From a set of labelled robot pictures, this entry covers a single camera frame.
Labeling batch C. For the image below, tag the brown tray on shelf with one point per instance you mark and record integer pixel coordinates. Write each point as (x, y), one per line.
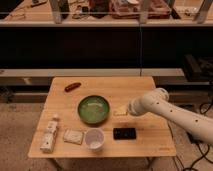
(158, 9)

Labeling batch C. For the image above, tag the black eraser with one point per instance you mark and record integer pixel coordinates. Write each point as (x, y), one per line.
(124, 133)

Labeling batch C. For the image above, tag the white sponge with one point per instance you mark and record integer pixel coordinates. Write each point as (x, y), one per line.
(72, 136)

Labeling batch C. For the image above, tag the white crumpled bottle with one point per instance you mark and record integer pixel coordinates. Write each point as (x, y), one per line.
(49, 136)

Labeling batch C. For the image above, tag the green bowl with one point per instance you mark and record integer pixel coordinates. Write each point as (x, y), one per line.
(93, 109)

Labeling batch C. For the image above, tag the wooden table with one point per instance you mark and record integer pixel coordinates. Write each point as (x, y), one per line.
(153, 137)

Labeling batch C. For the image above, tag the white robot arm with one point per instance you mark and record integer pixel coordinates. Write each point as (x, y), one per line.
(157, 102)

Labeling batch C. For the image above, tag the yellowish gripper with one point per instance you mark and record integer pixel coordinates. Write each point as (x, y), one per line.
(120, 111)

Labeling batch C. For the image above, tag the white plastic cup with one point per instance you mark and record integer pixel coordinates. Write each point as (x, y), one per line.
(94, 139)

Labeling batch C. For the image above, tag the red sausage toy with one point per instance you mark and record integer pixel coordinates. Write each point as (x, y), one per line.
(72, 86)

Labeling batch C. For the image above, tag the black box at right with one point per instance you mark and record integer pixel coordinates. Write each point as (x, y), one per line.
(198, 69)

